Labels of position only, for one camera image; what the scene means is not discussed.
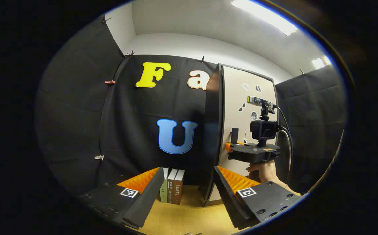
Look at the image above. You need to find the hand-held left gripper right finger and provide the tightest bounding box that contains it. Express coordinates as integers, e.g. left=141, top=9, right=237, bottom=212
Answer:
left=214, top=166, right=302, bottom=230

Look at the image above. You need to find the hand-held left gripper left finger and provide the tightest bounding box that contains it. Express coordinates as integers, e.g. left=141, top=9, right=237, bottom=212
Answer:
left=80, top=167, right=165, bottom=228

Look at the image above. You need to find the olive book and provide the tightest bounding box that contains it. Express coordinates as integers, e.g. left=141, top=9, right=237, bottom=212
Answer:
left=167, top=169, right=178, bottom=204

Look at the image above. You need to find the brown book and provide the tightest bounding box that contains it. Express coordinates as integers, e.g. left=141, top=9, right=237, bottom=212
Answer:
left=174, top=170, right=185, bottom=205

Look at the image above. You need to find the small ceiling light panel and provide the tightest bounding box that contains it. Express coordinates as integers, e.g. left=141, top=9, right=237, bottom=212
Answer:
left=312, top=56, right=332, bottom=69

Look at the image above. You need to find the black backdrop cloth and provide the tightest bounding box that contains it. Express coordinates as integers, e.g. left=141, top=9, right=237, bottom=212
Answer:
left=36, top=15, right=347, bottom=196

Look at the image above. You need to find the black camera cable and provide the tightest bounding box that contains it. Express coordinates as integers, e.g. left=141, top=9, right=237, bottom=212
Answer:
left=274, top=105, right=294, bottom=185

